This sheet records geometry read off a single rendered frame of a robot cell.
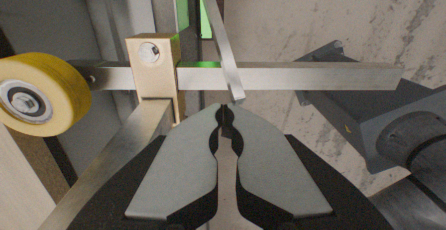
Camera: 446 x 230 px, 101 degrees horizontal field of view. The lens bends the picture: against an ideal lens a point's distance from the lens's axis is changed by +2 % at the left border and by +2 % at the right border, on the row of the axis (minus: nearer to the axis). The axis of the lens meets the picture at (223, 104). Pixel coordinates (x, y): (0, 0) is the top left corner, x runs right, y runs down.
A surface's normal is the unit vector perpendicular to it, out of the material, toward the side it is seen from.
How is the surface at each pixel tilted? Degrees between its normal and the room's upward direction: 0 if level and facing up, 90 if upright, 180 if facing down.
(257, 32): 0
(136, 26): 0
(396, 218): 86
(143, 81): 0
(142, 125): 90
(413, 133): 70
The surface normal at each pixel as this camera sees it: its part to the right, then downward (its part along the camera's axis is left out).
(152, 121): 0.01, -0.88
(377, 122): 0.02, 0.47
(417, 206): -0.71, -0.40
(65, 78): 0.88, -0.42
